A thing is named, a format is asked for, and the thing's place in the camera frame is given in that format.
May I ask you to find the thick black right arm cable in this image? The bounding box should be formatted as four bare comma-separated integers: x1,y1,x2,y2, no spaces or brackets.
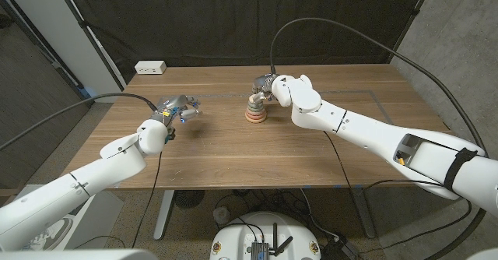
269,17,489,260

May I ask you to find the black backdrop curtain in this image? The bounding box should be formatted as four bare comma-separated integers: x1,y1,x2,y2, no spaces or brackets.
60,0,433,83

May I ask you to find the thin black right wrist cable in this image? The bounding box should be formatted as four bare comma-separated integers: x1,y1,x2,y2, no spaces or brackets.
323,131,474,255

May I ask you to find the grey table leg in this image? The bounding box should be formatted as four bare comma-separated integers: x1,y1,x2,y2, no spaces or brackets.
349,188,377,240

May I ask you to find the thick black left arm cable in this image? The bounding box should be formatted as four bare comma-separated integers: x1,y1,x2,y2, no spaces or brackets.
0,92,159,151

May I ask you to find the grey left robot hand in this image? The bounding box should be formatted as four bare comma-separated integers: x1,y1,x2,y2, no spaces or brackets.
150,94,203,125

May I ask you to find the white power strip box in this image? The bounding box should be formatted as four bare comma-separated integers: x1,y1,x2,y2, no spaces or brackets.
134,60,167,76

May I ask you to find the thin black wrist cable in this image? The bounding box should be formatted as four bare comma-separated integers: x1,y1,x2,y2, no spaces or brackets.
73,151,163,250
323,131,474,255

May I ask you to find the grey round floor object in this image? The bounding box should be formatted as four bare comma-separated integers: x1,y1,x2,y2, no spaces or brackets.
212,206,231,225

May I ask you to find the white table leg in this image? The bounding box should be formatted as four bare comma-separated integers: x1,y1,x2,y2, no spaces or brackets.
153,189,176,241

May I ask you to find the white robot torso base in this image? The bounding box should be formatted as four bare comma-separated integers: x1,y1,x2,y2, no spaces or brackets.
209,212,323,260

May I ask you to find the grey antenna radio box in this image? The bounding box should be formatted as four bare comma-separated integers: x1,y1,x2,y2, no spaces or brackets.
248,223,295,260

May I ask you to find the black power adapter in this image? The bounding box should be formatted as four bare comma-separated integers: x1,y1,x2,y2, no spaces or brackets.
321,236,359,260

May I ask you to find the black backdrop stand pole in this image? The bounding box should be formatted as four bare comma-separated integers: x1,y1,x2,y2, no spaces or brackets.
52,0,128,90
387,0,437,65

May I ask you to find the white floor platform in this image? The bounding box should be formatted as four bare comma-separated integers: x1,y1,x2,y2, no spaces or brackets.
23,189,125,251

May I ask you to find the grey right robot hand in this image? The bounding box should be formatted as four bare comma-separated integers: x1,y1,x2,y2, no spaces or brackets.
251,73,279,104

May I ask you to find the thin black left wrist cable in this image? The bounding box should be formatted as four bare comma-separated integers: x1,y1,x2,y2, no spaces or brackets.
73,151,163,250

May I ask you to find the small black floor fan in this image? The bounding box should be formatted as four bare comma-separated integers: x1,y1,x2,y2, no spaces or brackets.
174,189,206,209

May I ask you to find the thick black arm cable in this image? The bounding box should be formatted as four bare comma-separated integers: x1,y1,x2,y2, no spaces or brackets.
269,17,489,260
0,92,159,151

